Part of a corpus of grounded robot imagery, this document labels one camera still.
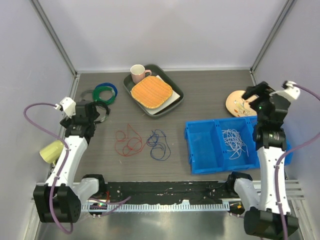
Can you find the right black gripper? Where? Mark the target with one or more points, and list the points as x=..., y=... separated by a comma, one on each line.
x=262, y=89

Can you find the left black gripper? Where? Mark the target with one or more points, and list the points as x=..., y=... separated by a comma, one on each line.
x=67, y=121

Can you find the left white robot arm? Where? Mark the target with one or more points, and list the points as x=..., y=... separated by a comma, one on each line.
x=59, y=199

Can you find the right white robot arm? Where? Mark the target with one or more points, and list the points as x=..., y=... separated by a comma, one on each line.
x=267, y=213

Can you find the beige painted plate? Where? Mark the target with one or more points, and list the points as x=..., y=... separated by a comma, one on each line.
x=238, y=106

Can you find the yellow-green paper cup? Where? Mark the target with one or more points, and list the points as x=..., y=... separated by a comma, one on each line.
x=51, y=153

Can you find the blue plastic bin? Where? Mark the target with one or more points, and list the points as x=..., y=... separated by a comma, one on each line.
x=207, y=151

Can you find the orange woven mat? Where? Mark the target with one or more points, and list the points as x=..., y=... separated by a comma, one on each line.
x=152, y=92

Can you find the pink ceramic mug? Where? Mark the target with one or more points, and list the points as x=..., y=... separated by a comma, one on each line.
x=138, y=73

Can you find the dark grey tray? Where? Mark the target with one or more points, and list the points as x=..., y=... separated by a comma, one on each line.
x=175, y=82

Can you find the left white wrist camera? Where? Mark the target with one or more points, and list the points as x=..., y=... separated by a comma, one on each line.
x=68, y=106

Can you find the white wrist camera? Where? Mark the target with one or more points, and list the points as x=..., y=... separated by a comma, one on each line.
x=68, y=106
x=289, y=92

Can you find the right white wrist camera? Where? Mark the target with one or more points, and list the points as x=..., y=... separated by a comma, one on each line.
x=289, y=92

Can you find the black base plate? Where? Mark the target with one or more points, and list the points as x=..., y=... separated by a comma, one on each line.
x=167, y=192

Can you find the grey slotted cable duct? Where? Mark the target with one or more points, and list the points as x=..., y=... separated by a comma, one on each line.
x=185, y=206

